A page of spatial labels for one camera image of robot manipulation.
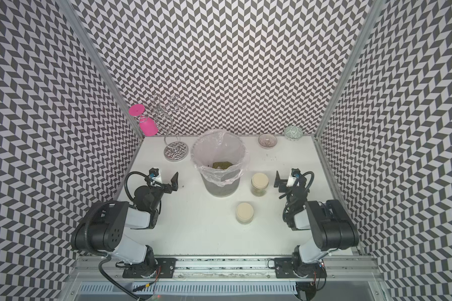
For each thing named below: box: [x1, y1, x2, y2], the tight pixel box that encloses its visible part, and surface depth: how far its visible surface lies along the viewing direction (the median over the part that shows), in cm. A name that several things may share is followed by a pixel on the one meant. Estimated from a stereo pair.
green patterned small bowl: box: [283, 125, 304, 142], surface depth 118 cm
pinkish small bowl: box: [258, 133, 278, 150], surface depth 114 cm
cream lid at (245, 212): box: [236, 201, 255, 222], surface depth 84 cm
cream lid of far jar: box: [251, 172, 269, 190], surface depth 88 cm
